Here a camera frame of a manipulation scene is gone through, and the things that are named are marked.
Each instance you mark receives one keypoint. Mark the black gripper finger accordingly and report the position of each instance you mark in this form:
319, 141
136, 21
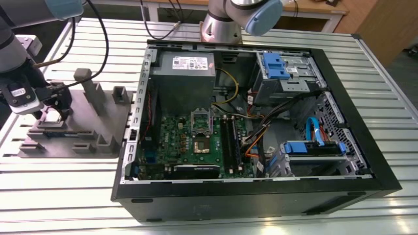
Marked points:
66, 102
41, 115

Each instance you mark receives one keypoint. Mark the metal locking lever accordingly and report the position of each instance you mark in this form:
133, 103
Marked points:
213, 124

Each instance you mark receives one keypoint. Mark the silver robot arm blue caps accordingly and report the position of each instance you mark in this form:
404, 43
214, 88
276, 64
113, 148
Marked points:
218, 27

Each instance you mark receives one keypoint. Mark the CPU socket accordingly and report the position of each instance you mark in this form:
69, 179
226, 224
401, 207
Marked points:
202, 146

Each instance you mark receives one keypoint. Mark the dark RAM stick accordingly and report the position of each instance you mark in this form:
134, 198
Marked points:
62, 134
236, 144

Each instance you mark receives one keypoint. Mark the grey parts rack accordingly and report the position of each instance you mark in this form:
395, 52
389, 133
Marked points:
82, 144

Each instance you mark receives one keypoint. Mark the grey power supply unit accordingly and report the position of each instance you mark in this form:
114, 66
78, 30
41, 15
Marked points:
184, 88

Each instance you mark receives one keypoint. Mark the green motherboard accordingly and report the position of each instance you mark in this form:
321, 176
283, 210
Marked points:
173, 147

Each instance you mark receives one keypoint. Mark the black graphics card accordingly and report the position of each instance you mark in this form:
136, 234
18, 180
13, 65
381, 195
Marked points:
196, 170

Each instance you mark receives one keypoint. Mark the black RAM slot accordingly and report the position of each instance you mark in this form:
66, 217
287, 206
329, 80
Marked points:
225, 147

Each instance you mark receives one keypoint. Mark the black PC case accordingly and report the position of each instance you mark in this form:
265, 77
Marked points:
229, 198

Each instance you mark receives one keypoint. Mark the blue plastic drive latch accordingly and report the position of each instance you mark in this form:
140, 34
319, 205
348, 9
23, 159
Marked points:
275, 66

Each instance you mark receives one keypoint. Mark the perforated metal drive cage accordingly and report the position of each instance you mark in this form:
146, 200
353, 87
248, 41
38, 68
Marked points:
277, 166

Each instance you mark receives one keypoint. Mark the hard disk in blue carrier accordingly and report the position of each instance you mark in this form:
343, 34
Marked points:
296, 148

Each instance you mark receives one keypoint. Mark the brown wooden cabinet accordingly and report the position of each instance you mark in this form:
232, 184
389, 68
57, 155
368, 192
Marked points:
385, 24

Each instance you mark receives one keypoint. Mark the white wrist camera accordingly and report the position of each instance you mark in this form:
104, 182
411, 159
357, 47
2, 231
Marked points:
26, 107

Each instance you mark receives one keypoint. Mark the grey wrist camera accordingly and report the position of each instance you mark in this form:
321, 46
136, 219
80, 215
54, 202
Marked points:
30, 45

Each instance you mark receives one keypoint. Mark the wooden desk white frame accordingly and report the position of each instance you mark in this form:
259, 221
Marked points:
317, 7

